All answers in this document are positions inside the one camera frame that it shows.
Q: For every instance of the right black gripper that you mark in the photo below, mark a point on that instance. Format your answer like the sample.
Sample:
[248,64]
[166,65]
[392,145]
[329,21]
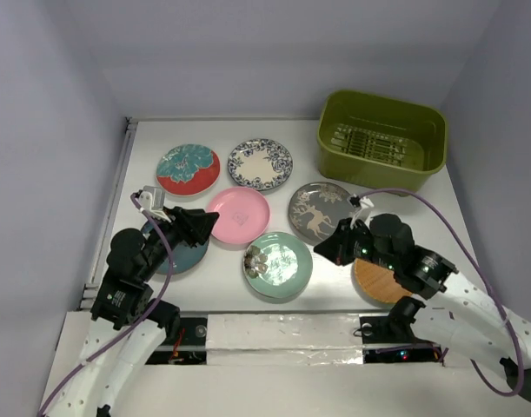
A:
[335,247]

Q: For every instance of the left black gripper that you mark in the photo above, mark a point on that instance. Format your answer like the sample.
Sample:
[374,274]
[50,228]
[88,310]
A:
[194,226]

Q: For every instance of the dark teal plate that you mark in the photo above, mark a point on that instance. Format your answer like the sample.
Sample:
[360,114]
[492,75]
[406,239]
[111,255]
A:
[184,256]

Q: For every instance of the grey deer plate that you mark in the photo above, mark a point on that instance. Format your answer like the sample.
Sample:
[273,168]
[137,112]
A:
[316,208]

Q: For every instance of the pink plastic plate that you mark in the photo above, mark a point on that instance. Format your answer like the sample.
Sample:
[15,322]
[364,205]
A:
[244,215]

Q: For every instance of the red teal floral plate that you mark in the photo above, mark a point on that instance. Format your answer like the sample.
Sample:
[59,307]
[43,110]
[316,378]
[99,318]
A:
[188,170]

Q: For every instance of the mint green flower plate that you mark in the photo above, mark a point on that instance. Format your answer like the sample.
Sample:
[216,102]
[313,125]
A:
[277,265]

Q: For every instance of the orange woven round plate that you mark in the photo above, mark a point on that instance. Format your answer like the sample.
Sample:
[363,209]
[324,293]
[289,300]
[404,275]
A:
[377,283]

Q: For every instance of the blue white floral plate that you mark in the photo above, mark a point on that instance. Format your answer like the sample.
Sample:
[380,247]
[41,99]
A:
[261,164]

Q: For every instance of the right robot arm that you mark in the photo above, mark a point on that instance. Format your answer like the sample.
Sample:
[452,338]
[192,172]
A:
[443,305]

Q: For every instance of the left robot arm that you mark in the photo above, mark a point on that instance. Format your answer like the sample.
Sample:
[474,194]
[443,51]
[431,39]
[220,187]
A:
[127,321]

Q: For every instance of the green plastic bin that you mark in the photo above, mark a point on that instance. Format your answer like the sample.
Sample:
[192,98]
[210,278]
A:
[380,142]

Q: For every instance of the white foil covered bar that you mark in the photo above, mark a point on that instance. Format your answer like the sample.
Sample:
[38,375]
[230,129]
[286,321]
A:
[283,340]

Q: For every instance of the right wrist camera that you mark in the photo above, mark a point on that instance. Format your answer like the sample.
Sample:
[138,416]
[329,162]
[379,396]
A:
[363,208]

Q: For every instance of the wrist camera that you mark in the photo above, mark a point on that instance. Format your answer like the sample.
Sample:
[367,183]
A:
[150,200]
[363,208]

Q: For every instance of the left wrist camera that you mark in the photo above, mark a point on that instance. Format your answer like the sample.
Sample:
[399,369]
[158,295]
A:
[150,200]

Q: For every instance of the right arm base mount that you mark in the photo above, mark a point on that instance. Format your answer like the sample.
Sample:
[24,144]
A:
[384,344]

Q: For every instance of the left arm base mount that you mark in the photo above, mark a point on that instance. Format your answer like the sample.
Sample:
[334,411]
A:
[187,347]

